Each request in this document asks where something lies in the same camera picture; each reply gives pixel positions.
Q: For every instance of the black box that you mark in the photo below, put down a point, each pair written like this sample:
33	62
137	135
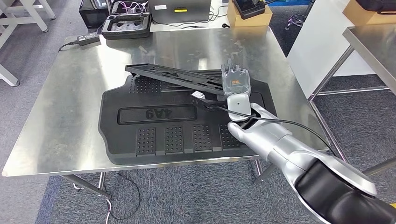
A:
91	14

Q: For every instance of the black device with screen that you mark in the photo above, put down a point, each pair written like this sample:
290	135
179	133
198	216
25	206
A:
249	7

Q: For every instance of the white table frame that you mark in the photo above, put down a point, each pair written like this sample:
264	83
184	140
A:
34	15

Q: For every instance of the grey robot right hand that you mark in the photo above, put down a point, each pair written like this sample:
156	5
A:
236	82

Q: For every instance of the grey metal case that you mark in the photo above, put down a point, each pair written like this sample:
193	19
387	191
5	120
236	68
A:
191	15

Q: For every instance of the black engine cover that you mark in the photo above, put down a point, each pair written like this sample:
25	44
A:
123	139

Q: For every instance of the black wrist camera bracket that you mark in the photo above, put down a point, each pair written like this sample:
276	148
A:
205	105

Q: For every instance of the long black plastic panel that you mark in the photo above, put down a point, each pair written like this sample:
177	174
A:
154	72

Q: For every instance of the black bag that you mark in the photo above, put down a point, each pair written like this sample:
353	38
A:
377	4

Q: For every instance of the cardboard box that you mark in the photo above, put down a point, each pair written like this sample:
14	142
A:
247	21
355	15

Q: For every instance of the black foam equipment case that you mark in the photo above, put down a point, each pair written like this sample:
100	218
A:
127	33

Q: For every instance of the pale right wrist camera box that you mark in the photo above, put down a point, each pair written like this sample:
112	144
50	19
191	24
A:
198	95

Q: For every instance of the stainless steel workbench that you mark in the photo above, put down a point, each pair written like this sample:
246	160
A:
77	92

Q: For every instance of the stainless steel table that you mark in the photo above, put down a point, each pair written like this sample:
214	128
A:
371	43

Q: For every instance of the black power adapter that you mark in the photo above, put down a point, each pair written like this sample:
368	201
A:
88	39

